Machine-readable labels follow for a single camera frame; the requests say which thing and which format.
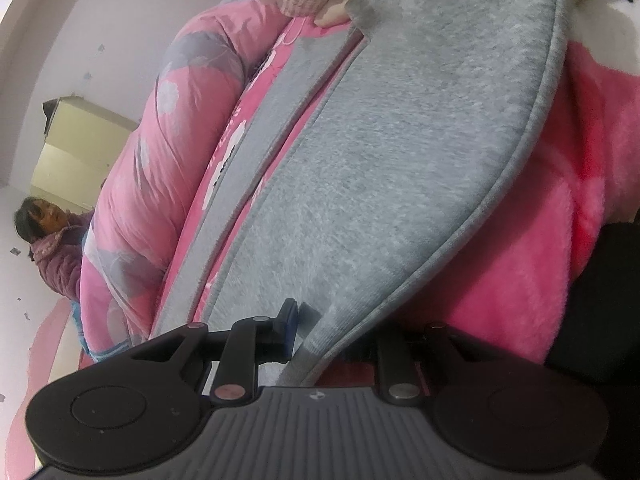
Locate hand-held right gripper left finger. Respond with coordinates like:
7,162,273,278
131,299,301,407

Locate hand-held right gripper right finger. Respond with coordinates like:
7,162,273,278
345,323,495,404

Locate grey pants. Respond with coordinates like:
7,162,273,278
150,0,573,386

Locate blue striped cloth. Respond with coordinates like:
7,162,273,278
70,302,128,363

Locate pink grey quilt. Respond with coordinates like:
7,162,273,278
80,0,296,356

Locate pink white headboard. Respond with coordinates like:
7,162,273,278
0,297,86,480

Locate pink floral blanket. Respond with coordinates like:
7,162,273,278
165,0,640,396

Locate yellow wardrobe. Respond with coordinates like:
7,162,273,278
31,96,141,211

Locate dark bundle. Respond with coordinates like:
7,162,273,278
42,100,62,135

